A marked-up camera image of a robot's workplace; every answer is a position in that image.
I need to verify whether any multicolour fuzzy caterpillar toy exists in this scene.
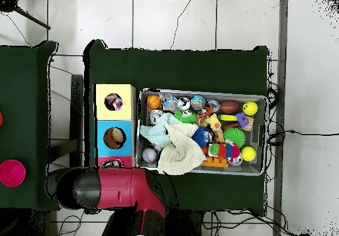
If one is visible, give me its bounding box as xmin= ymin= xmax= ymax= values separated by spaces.
xmin=208 ymin=143 xmax=242 ymax=161

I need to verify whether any cream yellow cloth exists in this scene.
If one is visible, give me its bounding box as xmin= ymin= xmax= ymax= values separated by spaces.
xmin=157 ymin=121 xmax=207 ymax=176

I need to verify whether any colourful polka dot cloth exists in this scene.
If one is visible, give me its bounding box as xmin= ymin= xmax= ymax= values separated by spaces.
xmin=100 ymin=159 xmax=124 ymax=168
xmin=105 ymin=93 xmax=124 ymax=111

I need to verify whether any plain yellow ball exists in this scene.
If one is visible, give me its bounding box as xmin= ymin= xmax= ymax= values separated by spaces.
xmin=240 ymin=146 xmax=258 ymax=162

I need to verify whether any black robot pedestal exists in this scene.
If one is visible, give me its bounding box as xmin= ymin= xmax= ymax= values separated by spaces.
xmin=166 ymin=209 xmax=213 ymax=236

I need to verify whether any side table with green cloth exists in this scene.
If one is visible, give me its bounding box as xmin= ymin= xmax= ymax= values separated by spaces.
xmin=0 ymin=40 xmax=59 ymax=211

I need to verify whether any black tripod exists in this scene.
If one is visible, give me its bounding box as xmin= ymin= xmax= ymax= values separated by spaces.
xmin=0 ymin=0 xmax=52 ymax=31

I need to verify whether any green fuzzy toy with eyes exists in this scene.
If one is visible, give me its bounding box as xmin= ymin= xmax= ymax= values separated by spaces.
xmin=174 ymin=110 xmax=199 ymax=125

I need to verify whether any wooden box with three holes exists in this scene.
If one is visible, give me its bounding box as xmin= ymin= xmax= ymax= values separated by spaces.
xmin=94 ymin=84 xmax=138 ymax=169

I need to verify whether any yellow smiley ball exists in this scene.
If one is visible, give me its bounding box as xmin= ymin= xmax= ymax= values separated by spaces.
xmin=242 ymin=100 xmax=260 ymax=117

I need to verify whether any globe print ball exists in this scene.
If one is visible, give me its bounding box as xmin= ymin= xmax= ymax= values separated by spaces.
xmin=191 ymin=95 xmax=207 ymax=110

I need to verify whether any brown toy football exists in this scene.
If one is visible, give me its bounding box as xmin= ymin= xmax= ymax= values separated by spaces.
xmin=220 ymin=100 xmax=241 ymax=115

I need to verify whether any mint green cloth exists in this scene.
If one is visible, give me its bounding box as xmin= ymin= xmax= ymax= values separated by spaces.
xmin=140 ymin=113 xmax=183 ymax=148

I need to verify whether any green spiky ball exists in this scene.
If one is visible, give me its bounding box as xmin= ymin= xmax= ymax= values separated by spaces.
xmin=222 ymin=127 xmax=247 ymax=148

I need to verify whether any clear mesh bin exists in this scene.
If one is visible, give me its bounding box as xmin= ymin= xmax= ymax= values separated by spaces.
xmin=136 ymin=89 xmax=267 ymax=176

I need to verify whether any small orange basketball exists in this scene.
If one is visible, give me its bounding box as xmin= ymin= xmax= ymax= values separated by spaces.
xmin=146 ymin=94 xmax=162 ymax=110

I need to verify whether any pink disc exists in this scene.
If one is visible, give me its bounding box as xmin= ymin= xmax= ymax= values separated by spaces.
xmin=0 ymin=159 xmax=27 ymax=188

